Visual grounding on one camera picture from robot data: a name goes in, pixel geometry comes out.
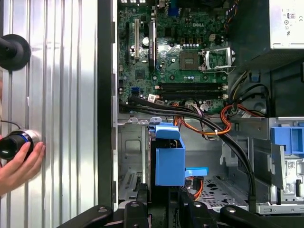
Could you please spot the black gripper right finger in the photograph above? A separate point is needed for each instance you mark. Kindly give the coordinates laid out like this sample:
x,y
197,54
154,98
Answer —
x,y
197,216

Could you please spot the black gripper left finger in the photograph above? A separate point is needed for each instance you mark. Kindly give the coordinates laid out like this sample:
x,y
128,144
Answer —
x,y
136,216

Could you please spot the hard disk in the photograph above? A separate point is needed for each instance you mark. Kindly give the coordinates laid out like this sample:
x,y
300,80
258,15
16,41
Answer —
x,y
169,166

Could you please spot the metal disk bay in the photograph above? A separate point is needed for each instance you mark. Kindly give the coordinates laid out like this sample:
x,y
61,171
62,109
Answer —
x,y
133,147

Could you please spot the person's hand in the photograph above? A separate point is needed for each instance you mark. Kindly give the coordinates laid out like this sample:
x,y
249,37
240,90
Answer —
x,y
21,168

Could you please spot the tall metal drive cage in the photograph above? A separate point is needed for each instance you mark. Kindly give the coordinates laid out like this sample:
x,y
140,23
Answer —
x,y
285,209

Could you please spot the blue drive bay latch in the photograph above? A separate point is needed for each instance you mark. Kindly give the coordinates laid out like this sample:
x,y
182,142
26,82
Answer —
x,y
282,140

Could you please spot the black RAM slot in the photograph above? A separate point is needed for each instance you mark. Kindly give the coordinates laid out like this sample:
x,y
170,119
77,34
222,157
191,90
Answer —
x,y
190,87
190,96

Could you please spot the black PC case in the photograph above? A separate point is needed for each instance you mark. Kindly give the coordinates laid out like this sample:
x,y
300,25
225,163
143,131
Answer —
x,y
104,95

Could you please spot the green motherboard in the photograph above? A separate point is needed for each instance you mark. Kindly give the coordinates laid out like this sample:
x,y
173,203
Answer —
x,y
166,76

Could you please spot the CPU socket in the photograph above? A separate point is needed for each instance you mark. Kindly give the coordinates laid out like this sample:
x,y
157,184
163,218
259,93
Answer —
x,y
188,60

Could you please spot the metal socket cover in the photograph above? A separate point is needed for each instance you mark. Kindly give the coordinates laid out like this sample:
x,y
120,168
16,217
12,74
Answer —
x,y
218,49

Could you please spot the white expansion slot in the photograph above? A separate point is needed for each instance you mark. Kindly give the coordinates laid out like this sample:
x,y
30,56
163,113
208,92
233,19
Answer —
x,y
136,38

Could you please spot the black round knob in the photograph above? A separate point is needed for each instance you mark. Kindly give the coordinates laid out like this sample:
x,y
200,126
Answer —
x,y
14,51

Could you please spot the grey power supply unit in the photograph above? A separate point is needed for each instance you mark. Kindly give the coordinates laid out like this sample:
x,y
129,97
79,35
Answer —
x,y
285,23

